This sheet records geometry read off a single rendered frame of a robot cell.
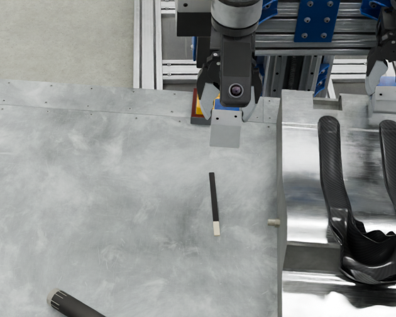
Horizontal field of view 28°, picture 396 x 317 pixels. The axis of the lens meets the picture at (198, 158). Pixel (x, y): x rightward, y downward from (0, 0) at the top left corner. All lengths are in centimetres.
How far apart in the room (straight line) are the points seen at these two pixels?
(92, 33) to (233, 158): 158
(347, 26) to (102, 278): 86
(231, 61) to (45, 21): 190
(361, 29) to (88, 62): 127
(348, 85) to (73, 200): 132
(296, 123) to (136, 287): 40
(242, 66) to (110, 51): 173
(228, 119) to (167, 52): 127
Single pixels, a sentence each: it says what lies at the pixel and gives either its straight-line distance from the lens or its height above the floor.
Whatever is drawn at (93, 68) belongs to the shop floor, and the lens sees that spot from 282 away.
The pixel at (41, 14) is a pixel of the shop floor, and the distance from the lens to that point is 307.
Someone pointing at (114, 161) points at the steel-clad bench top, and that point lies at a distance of 145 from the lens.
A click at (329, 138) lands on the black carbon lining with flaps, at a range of 141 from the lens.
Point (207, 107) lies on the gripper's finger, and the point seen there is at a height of 98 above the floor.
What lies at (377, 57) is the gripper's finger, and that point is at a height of 100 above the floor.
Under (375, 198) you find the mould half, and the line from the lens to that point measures 130.
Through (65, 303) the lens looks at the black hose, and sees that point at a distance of 124.
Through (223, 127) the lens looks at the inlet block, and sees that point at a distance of 130.
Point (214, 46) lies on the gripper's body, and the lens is 123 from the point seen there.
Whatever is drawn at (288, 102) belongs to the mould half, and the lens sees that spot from 144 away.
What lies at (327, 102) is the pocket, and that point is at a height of 87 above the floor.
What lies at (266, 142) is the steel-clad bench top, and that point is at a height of 80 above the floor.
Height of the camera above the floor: 189
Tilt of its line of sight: 49 degrees down
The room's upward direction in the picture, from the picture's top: 3 degrees clockwise
